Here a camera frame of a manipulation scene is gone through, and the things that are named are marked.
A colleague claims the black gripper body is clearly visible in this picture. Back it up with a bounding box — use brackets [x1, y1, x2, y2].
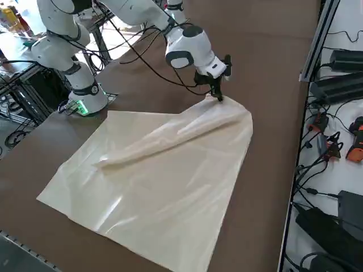
[193, 54, 234, 94]

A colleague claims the cream tablecloth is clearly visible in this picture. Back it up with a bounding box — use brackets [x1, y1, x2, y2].
[36, 93, 254, 272]

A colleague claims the orange black plug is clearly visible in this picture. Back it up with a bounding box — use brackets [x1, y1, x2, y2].
[308, 112, 330, 133]
[324, 132, 343, 163]

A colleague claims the small grey adapter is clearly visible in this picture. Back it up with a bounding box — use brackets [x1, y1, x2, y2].
[314, 133, 327, 156]

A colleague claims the long black power brick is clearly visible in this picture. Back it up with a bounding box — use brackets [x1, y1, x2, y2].
[310, 72, 363, 105]

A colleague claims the orange black connector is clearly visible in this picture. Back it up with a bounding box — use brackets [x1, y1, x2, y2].
[346, 115, 363, 163]

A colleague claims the yellow object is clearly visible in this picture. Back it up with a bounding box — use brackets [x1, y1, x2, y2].
[0, 7, 15, 21]

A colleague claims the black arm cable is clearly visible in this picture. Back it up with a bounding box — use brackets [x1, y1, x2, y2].
[112, 16, 216, 96]

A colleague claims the aluminium camera post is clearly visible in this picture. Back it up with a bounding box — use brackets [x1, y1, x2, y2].
[299, 0, 341, 83]

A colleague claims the aluminium frame rack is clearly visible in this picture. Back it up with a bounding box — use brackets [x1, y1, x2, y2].
[0, 58, 73, 128]

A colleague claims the aluminium rail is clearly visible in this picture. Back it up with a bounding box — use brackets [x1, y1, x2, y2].
[0, 228, 65, 272]

